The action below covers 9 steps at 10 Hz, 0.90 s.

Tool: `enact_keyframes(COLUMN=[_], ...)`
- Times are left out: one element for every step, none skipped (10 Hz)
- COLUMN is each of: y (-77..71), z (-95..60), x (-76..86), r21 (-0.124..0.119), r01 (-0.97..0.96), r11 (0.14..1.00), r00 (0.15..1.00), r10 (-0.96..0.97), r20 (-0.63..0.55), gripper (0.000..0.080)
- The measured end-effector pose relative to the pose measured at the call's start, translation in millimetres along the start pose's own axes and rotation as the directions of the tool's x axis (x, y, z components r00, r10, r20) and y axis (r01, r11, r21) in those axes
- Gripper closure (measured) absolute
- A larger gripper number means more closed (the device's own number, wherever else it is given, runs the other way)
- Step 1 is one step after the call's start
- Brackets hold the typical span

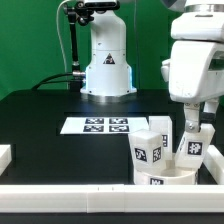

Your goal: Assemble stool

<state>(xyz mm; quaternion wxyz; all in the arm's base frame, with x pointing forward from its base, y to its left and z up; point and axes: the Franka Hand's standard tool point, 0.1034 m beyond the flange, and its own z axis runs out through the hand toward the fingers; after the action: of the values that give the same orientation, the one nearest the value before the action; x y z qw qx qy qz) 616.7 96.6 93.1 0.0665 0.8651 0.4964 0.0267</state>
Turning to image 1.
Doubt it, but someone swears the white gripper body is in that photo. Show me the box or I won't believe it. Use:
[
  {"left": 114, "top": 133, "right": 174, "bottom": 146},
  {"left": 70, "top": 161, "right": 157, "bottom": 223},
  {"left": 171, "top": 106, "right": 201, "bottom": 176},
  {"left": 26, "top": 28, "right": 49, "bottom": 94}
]
[{"left": 169, "top": 14, "right": 224, "bottom": 103}]

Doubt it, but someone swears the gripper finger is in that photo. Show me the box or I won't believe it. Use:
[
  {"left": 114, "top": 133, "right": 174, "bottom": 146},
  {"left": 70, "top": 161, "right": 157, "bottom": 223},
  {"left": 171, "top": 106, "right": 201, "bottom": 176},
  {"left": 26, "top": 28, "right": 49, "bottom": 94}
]
[
  {"left": 184, "top": 103, "right": 200, "bottom": 133},
  {"left": 201, "top": 99, "right": 219, "bottom": 124}
]

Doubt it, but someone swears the white round stool seat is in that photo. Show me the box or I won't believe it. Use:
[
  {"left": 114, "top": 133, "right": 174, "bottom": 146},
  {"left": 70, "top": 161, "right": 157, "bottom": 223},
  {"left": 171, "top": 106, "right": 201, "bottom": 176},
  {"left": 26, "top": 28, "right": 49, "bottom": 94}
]
[{"left": 133, "top": 164, "right": 198, "bottom": 185}]

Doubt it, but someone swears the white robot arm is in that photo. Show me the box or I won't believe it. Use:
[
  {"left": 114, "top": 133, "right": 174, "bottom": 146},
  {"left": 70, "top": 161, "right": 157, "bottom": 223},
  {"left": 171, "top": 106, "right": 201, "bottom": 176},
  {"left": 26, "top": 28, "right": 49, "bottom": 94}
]
[{"left": 82, "top": 0, "right": 224, "bottom": 133}]

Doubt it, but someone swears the white marker sheet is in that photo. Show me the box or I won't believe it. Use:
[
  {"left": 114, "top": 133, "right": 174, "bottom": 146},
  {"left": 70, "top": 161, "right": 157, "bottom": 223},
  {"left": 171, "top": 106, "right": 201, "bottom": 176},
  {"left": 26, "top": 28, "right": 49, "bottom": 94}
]
[{"left": 60, "top": 117, "right": 148, "bottom": 135}]

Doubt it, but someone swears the white front fence bar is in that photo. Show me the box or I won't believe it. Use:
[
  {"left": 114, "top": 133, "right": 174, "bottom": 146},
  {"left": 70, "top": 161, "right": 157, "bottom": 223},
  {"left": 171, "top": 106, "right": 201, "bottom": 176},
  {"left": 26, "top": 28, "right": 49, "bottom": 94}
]
[{"left": 0, "top": 185, "right": 224, "bottom": 213}]

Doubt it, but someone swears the white left fence bar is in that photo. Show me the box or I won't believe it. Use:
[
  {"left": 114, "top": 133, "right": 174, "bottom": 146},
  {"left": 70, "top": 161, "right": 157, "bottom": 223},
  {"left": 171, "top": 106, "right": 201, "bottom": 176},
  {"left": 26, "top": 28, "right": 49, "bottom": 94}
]
[{"left": 0, "top": 145, "right": 12, "bottom": 176}]

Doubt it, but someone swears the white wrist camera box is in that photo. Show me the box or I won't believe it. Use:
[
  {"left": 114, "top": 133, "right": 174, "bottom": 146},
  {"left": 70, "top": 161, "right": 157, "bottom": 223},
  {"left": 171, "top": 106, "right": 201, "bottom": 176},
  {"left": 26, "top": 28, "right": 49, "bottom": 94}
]
[{"left": 161, "top": 59, "right": 170, "bottom": 82}]

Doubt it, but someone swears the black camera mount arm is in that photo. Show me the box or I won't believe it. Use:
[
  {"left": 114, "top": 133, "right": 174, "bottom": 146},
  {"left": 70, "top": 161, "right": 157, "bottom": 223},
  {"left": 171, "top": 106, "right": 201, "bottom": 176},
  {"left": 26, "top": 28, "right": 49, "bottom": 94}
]
[{"left": 64, "top": 1, "right": 93, "bottom": 78}]

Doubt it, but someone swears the black cable bundle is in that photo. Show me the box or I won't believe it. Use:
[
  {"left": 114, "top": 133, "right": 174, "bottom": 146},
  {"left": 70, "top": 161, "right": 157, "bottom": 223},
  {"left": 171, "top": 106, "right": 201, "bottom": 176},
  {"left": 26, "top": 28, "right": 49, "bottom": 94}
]
[{"left": 31, "top": 73, "right": 86, "bottom": 91}]

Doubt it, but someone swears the white cable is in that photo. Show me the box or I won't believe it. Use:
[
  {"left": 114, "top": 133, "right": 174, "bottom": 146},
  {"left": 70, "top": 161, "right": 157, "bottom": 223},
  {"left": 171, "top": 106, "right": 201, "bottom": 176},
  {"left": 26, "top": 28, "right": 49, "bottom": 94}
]
[{"left": 55, "top": 0, "right": 73, "bottom": 73}]

